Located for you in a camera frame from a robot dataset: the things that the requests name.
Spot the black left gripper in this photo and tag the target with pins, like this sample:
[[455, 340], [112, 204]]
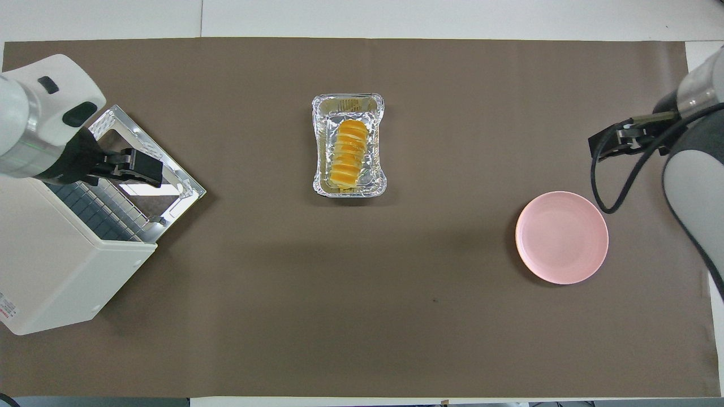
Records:
[[76, 158]]

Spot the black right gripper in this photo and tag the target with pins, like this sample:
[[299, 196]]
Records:
[[666, 110]]

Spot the aluminium foil tray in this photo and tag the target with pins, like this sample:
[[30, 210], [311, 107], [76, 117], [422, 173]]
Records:
[[323, 141]]

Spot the sliced yellow bread loaf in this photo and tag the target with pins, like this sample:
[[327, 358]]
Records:
[[348, 155]]

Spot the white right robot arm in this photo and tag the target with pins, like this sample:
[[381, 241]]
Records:
[[696, 169]]

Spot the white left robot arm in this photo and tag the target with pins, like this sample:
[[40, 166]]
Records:
[[28, 107]]

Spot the silver glass oven door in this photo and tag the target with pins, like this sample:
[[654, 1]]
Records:
[[175, 178]]

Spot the cream white toaster oven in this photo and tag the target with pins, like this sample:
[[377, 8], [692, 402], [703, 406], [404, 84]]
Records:
[[51, 265]]

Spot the pink round plate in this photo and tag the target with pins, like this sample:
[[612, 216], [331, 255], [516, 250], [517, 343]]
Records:
[[561, 237]]

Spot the brown paper table mat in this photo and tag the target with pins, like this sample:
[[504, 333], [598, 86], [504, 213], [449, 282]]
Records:
[[362, 282]]

